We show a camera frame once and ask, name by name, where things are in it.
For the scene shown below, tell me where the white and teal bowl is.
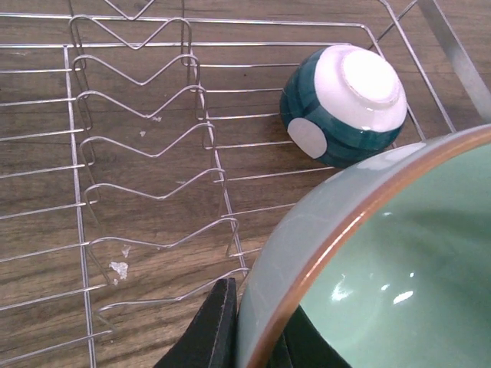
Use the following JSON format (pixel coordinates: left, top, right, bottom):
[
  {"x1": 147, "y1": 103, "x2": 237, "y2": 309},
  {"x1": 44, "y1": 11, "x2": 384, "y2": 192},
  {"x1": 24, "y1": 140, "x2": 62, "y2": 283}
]
[{"x1": 279, "y1": 44, "x2": 407, "y2": 168}]

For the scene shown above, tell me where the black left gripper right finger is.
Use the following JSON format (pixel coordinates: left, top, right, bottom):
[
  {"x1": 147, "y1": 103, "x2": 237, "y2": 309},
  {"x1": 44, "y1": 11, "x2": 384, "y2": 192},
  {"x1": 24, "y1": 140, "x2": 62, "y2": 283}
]
[{"x1": 283, "y1": 306, "x2": 349, "y2": 368}]

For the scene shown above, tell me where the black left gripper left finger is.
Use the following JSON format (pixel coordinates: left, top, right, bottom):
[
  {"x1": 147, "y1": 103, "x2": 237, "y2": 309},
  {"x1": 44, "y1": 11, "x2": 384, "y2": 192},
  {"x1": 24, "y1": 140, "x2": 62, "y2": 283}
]
[{"x1": 155, "y1": 278, "x2": 237, "y2": 368}]

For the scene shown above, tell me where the chrome wire dish rack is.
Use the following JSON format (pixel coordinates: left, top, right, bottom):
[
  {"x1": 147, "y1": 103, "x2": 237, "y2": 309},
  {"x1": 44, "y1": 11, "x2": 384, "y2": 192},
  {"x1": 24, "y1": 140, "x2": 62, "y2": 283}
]
[{"x1": 0, "y1": 0, "x2": 491, "y2": 368}]

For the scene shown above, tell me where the pale green bowl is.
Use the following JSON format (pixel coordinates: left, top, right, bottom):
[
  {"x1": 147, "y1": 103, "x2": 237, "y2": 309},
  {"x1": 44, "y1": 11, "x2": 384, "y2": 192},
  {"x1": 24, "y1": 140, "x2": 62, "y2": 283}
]
[{"x1": 236, "y1": 125, "x2": 490, "y2": 367}]

